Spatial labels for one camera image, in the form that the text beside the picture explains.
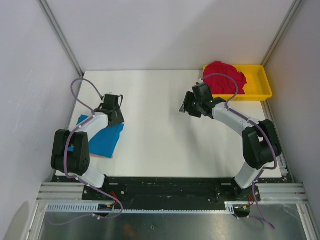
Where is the purple cable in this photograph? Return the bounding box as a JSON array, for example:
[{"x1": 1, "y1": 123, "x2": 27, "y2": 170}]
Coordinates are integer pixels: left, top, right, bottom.
[
  {"x1": 198, "y1": 73, "x2": 278, "y2": 230},
  {"x1": 47, "y1": 78, "x2": 124, "y2": 226}
]

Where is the left aluminium frame post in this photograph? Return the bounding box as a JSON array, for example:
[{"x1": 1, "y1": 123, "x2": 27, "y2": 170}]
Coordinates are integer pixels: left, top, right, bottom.
[{"x1": 37, "y1": 0, "x2": 84, "y2": 77}]

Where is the aluminium frame post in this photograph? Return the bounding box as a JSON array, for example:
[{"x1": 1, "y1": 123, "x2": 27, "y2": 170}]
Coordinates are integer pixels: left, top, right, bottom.
[
  {"x1": 261, "y1": 0, "x2": 305, "y2": 67},
  {"x1": 37, "y1": 0, "x2": 84, "y2": 77}
]

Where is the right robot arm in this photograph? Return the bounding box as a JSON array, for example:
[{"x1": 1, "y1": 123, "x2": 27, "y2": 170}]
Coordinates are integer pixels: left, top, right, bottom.
[{"x1": 179, "y1": 83, "x2": 282, "y2": 201}]

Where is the red t shirt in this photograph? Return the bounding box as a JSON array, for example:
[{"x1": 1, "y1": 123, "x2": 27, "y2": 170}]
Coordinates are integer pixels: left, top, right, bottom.
[{"x1": 203, "y1": 61, "x2": 247, "y2": 95}]

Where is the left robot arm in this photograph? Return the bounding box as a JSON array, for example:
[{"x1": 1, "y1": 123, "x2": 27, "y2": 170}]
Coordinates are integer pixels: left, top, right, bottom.
[{"x1": 51, "y1": 94, "x2": 125, "y2": 200}]

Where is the yellow plastic tray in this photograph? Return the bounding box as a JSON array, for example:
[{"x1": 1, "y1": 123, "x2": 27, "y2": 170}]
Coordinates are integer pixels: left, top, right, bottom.
[{"x1": 202, "y1": 64, "x2": 273, "y2": 102}]

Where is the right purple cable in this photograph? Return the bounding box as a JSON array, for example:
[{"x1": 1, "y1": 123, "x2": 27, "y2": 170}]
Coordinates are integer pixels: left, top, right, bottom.
[{"x1": 198, "y1": 73, "x2": 278, "y2": 230}]

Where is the pink t shirt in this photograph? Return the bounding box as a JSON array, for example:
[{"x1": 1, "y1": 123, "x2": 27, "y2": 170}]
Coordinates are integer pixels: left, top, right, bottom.
[{"x1": 89, "y1": 148, "x2": 115, "y2": 159}]

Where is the white cable duct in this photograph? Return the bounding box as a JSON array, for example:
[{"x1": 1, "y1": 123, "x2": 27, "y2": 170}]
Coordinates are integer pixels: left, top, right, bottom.
[{"x1": 46, "y1": 202, "x2": 235, "y2": 215}]

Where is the right aluminium frame post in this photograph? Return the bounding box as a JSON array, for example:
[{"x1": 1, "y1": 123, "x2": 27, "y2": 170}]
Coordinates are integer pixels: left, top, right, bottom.
[{"x1": 261, "y1": 0, "x2": 305, "y2": 67}]

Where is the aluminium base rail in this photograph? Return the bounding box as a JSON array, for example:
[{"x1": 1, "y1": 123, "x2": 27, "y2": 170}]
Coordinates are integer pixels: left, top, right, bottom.
[{"x1": 36, "y1": 182, "x2": 308, "y2": 204}]

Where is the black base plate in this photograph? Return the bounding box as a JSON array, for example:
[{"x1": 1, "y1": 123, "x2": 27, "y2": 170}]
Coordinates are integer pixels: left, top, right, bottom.
[{"x1": 71, "y1": 177, "x2": 261, "y2": 219}]

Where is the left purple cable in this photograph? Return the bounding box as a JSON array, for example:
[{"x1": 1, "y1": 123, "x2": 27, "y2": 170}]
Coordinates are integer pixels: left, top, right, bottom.
[{"x1": 47, "y1": 78, "x2": 124, "y2": 226}]

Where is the blue t shirt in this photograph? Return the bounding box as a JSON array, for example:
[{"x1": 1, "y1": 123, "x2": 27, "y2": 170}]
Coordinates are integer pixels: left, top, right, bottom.
[{"x1": 67, "y1": 112, "x2": 124, "y2": 153}]

